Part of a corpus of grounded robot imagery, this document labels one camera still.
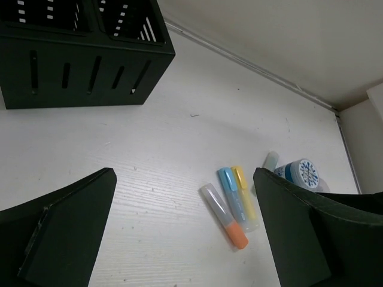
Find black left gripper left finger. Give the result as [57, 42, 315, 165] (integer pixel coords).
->
[1, 168, 117, 286]

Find yellow highlighter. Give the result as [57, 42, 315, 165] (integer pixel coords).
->
[231, 166, 259, 233]

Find black slotted organizer box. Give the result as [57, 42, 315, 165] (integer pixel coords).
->
[1, 0, 175, 109]

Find orange grey highlighter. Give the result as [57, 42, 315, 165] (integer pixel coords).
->
[200, 184, 248, 249]

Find blue highlighter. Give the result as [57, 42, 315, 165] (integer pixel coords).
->
[218, 167, 251, 233]

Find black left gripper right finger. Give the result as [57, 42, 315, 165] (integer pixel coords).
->
[253, 168, 382, 286]

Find blue patterned tape roll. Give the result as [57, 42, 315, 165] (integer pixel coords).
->
[274, 158, 320, 191]

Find pale green highlighter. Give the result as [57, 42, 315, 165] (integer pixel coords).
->
[262, 151, 279, 172]

